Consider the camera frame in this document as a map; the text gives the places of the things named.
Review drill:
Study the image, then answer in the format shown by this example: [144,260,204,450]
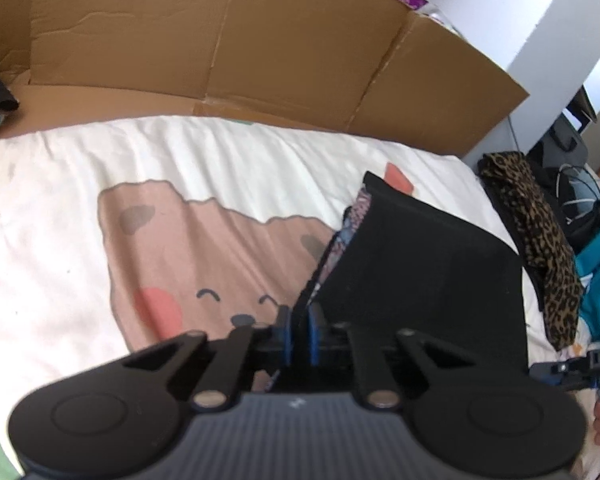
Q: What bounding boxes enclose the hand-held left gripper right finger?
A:
[306,305,473,408]

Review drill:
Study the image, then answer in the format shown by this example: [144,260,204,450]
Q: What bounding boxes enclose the black shorts bear-print sides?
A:
[267,171,531,396]

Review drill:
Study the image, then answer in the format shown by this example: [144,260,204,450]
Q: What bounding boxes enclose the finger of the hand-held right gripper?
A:
[529,357,593,393]

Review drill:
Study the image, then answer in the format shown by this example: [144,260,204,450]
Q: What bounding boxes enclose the grey bag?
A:
[542,115,590,168]

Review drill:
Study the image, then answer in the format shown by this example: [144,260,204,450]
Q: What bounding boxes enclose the black bag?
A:
[530,160,600,256]

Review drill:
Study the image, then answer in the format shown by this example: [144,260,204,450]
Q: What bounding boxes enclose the leopard print cloth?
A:
[477,151,586,353]

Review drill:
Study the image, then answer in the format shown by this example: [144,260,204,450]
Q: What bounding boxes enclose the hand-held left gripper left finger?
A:
[122,305,295,408]

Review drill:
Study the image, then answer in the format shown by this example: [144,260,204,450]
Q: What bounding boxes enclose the bear printed cream blanket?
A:
[0,115,600,480]

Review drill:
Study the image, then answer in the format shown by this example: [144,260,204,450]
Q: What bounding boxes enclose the open brown cardboard box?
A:
[0,0,531,161]

